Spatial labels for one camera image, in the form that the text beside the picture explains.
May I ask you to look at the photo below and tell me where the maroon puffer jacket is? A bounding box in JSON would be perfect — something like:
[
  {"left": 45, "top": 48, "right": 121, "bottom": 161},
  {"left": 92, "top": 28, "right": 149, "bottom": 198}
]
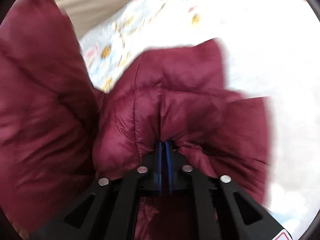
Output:
[{"left": 1, "top": 0, "right": 270, "bottom": 232}]

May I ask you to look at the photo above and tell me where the white floral bed blanket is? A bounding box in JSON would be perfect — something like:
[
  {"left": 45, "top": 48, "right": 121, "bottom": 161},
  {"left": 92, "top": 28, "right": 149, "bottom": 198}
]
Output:
[{"left": 80, "top": 0, "right": 319, "bottom": 239}]

